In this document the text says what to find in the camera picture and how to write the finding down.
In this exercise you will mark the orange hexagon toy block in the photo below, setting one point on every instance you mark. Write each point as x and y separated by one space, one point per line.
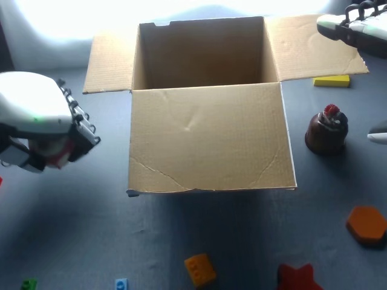
367 225

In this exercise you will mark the cardboard box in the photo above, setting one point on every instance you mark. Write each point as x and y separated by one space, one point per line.
211 136

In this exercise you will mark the red star toy block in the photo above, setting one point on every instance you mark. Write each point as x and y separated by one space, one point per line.
297 278

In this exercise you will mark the small blue toy block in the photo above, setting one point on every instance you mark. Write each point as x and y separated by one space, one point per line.
121 284

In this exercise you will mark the green toy brick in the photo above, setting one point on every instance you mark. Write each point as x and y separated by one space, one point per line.
28 284

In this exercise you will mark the orange toy brick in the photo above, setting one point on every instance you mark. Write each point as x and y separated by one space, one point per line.
200 269

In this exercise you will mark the red white mushroom toy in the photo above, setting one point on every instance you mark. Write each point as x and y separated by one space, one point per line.
48 150

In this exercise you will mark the yellowish hexagon toy block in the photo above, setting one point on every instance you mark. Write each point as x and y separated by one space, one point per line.
331 81

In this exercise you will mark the grey table cloth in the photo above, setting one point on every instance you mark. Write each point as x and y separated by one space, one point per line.
90 226

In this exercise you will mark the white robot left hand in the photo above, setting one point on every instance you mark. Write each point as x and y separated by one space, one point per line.
30 99

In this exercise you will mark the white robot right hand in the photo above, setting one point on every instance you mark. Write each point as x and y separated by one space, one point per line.
362 33

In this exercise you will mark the chocolate cupcake toy with raspberry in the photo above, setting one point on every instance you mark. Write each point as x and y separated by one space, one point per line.
325 136

